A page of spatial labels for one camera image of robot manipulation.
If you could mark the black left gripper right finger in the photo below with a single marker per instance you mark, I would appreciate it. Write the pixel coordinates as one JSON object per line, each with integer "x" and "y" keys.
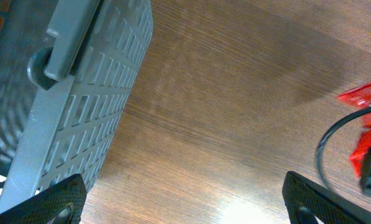
{"x": 308, "y": 202}

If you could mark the grey plastic mesh basket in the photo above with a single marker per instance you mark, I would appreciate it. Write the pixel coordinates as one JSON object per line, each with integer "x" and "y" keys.
{"x": 66, "y": 71}

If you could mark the red snack bag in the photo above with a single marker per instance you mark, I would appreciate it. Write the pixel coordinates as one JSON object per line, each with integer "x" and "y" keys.
{"x": 360, "y": 97}

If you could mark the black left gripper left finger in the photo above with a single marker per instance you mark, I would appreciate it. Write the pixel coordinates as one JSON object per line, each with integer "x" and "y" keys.
{"x": 62, "y": 203}

